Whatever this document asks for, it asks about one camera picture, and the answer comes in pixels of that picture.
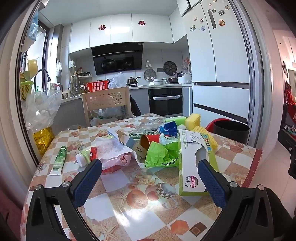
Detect yellow plastic cup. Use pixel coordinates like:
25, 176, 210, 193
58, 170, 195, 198
27, 60, 38, 73

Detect large white plastic bag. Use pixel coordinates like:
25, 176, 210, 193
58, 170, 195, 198
108, 72, 130, 89

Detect white green lotion bottle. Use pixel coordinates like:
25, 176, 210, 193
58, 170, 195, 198
75, 148, 91, 167

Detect green plastic basket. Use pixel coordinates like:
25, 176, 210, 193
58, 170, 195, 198
20, 81, 34, 101

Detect yellow wavy sponge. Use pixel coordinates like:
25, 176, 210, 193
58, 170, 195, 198
184, 113, 201, 130

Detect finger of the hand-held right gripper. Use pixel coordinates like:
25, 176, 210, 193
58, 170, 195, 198
277, 129, 296, 179

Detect green sponge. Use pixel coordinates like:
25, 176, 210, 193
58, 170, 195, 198
164, 116, 187, 124

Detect white upper cabinets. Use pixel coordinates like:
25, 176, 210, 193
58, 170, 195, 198
68, 13, 174, 55

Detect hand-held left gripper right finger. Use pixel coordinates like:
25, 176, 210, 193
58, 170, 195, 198
197, 159, 274, 241

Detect crumpled clear plastic bags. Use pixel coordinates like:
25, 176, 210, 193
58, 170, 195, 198
90, 105, 130, 127

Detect clear plastic wrap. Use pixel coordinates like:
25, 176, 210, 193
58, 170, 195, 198
135, 117, 167, 133

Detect group of fridge magnets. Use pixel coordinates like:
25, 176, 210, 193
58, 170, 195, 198
189, 0, 232, 33

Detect round dark baking pan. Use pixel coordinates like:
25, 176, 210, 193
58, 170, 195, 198
163, 61, 178, 75

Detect blue plastic bag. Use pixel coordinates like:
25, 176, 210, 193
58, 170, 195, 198
158, 120, 178, 136

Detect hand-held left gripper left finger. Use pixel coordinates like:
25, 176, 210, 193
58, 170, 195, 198
26, 159, 102, 241

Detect black built-in oven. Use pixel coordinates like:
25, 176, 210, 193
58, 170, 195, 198
148, 88, 183, 116

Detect black cloth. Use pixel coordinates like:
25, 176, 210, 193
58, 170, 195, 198
129, 93, 142, 117

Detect round steel steamer rack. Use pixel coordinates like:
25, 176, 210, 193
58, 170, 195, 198
144, 69, 157, 81

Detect black trash bin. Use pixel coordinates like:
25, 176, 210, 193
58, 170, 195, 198
213, 120, 250, 147

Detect steel cooking pot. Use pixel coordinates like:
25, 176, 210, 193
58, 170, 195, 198
126, 76, 141, 87

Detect gold foil bag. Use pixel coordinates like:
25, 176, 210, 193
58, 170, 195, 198
32, 127, 55, 155

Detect beige plastic storage rack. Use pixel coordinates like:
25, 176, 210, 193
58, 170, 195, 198
82, 86, 134, 127

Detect small cardboard bandage box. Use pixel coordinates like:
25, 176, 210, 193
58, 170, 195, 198
118, 134, 148, 161

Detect black range hood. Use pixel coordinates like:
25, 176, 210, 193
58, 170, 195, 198
91, 42, 144, 76

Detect red pink plastic bag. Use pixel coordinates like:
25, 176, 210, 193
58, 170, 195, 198
90, 146, 133, 174

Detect red paper cup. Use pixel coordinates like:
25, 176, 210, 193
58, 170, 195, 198
140, 133, 162, 158

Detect green plastic bag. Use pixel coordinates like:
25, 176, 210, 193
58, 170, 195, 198
144, 141, 180, 168

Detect large clear plastic bag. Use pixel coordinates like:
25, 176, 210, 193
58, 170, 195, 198
24, 91, 62, 131

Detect red plastic basket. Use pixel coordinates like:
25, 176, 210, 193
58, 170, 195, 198
86, 81, 109, 92

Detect white rice cooker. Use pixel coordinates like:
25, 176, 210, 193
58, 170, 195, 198
177, 71, 193, 84

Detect green white glove box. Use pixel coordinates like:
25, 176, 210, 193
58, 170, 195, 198
178, 129, 218, 197

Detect white refrigerator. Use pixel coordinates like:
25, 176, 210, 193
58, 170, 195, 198
181, 0, 264, 130

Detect yellow sponge with label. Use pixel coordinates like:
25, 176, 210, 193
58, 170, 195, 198
193, 126, 218, 154

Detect small green carton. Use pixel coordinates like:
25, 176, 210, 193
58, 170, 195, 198
128, 130, 161, 139

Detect red plastic stool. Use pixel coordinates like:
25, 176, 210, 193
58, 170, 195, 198
205, 118, 233, 133

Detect green toothpaste tube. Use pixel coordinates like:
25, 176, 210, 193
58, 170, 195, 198
49, 146, 68, 176

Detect black kitchen faucet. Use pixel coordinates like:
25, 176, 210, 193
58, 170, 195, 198
34, 68, 51, 92

